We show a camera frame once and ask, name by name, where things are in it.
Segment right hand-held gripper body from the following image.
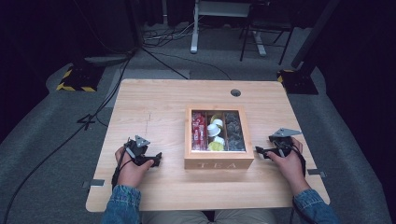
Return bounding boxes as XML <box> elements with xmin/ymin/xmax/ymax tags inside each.
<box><xmin>268</xmin><ymin>127</ymin><xmax>303</xmax><ymax>157</ymax></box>

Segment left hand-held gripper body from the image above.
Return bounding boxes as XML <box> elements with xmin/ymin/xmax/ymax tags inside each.
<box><xmin>124</xmin><ymin>134</ymin><xmax>154</xmax><ymax>167</ymax></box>

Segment person's left hand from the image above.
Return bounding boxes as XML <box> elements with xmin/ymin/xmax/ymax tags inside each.
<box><xmin>114</xmin><ymin>146</ymin><xmax>155</xmax><ymax>189</ymax></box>

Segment person's right hand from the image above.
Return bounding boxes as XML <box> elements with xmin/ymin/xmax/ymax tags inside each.
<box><xmin>267</xmin><ymin>137</ymin><xmax>312</xmax><ymax>197</ymax></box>

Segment stack of dark packets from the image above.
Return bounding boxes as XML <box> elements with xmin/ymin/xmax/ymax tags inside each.
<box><xmin>224</xmin><ymin>112</ymin><xmax>247</xmax><ymax>152</ymax></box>

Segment stack of red packets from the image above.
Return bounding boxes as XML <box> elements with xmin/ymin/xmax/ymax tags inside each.
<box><xmin>191</xmin><ymin>112</ymin><xmax>208</xmax><ymax>151</ymax></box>

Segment person's left leg beige pants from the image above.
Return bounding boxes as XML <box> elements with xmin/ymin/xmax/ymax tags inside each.
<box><xmin>140</xmin><ymin>210</ymin><xmax>207</xmax><ymax>224</ymax></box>

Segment person's leg beige pants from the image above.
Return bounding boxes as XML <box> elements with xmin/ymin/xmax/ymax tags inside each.
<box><xmin>214</xmin><ymin>208</ymin><xmax>278</xmax><ymax>224</ymax></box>
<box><xmin>140</xmin><ymin>210</ymin><xmax>207</xmax><ymax>224</ymax></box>

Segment yellow black striped stand base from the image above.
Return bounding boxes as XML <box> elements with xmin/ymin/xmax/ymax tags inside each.
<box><xmin>55</xmin><ymin>63</ymin><xmax>106</xmax><ymax>93</ymax></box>
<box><xmin>276</xmin><ymin>68</ymin><xmax>319</xmax><ymax>95</ymax></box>

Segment person's right leg beige pants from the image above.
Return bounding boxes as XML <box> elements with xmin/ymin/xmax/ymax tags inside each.
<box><xmin>214</xmin><ymin>208</ymin><xmax>278</xmax><ymax>224</ymax></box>

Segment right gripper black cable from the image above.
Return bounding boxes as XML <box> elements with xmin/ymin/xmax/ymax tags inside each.
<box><xmin>290</xmin><ymin>143</ymin><xmax>307</xmax><ymax>178</ymax></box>

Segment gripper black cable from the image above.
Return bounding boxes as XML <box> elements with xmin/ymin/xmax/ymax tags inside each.
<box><xmin>110</xmin><ymin>145</ymin><xmax>134</xmax><ymax>191</ymax></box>
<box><xmin>290</xmin><ymin>143</ymin><xmax>307</xmax><ymax>178</ymax></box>

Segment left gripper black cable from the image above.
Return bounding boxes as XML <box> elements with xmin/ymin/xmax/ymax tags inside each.
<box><xmin>110</xmin><ymin>145</ymin><xmax>134</xmax><ymax>191</ymax></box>

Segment grey table edge bracket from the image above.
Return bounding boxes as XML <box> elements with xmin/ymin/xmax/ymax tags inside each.
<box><xmin>82</xmin><ymin>178</ymin><xmax>106</xmax><ymax>189</ymax></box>
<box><xmin>306</xmin><ymin>168</ymin><xmax>327</xmax><ymax>178</ymax></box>

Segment long black floor cable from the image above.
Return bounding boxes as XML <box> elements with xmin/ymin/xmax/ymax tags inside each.
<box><xmin>0</xmin><ymin>50</ymin><xmax>134</xmax><ymax>224</ymax></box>

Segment thin black floor cable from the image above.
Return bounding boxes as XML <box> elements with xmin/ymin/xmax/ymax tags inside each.
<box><xmin>141</xmin><ymin>46</ymin><xmax>233</xmax><ymax>81</ymax></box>

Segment black slanted stand post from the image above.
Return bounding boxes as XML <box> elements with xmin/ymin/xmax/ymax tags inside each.
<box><xmin>290</xmin><ymin>0</ymin><xmax>341</xmax><ymax>70</ymax></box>

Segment black metal chair frame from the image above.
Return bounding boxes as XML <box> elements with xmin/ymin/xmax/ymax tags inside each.
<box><xmin>238</xmin><ymin>6</ymin><xmax>296</xmax><ymax>66</ymax></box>

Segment white metal desk frame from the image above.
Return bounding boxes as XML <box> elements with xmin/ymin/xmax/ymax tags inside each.
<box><xmin>189</xmin><ymin>0</ymin><xmax>268</xmax><ymax>57</ymax></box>

